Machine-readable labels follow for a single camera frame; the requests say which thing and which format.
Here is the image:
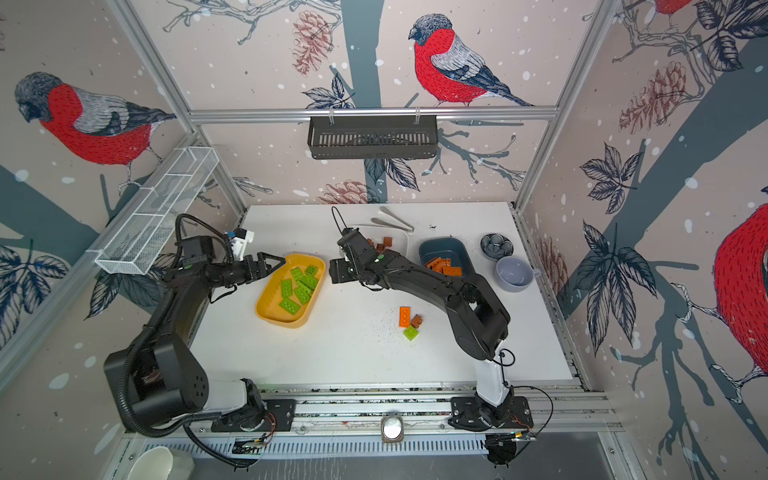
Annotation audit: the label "green 2x4 lego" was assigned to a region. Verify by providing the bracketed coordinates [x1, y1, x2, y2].
[279, 298, 301, 315]
[290, 267, 305, 282]
[280, 279, 294, 298]

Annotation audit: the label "green 2x3 lego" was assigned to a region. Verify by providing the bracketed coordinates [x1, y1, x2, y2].
[298, 275, 319, 292]
[294, 284, 313, 305]

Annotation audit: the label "green 2x3 lego top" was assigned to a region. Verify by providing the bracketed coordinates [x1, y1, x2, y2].
[294, 284, 313, 305]

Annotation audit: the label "green 2x4 lego bottom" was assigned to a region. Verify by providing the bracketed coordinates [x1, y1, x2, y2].
[279, 298, 301, 315]

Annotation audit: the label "orange curved lego piece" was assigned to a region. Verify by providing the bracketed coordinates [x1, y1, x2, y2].
[426, 257, 444, 271]

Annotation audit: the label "orange 2x4 lego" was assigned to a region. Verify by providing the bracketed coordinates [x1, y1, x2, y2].
[435, 258, 451, 273]

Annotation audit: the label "green 2x2 lego bottom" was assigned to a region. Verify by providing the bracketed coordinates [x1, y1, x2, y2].
[403, 326, 419, 341]

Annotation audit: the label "orange 2x3 lego brick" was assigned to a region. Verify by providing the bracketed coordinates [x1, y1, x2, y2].
[442, 266, 463, 277]

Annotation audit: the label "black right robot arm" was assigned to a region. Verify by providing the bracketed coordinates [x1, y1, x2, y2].
[330, 227, 514, 414]

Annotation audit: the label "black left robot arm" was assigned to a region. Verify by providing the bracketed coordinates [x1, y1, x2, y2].
[104, 236, 286, 438]

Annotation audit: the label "yellow plastic bin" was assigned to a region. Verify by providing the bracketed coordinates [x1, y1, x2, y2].
[255, 253, 326, 329]

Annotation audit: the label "white plastic bin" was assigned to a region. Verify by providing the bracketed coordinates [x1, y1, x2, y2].
[360, 225, 409, 256]

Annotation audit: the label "metal tongs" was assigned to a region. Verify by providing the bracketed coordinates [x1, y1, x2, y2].
[370, 206, 415, 233]

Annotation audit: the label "teal plastic bin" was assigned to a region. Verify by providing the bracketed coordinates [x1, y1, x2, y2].
[418, 237, 476, 280]

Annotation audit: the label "dark patterned ceramic bowl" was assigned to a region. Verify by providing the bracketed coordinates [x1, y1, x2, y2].
[480, 233, 514, 261]

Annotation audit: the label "lavender plastic bowl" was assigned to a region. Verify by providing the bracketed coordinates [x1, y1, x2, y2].
[495, 256, 541, 293]

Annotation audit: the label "round silver button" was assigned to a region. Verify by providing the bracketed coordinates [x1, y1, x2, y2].
[380, 414, 405, 443]

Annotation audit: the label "white bowl bottom left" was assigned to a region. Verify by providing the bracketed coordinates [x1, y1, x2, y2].
[127, 446, 195, 480]

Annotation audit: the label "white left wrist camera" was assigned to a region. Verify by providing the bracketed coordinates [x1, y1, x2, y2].
[227, 227, 254, 261]

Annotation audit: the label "white wire mesh shelf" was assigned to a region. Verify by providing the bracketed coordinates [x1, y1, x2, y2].
[95, 146, 219, 275]

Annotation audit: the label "black hanging wire basket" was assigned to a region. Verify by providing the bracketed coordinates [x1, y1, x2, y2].
[307, 114, 439, 160]

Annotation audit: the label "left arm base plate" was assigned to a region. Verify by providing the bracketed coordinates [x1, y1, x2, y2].
[211, 399, 297, 433]

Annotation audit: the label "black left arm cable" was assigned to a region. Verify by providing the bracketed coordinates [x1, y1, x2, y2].
[115, 213, 265, 470]

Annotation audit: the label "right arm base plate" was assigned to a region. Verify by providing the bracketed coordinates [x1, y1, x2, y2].
[447, 395, 534, 432]

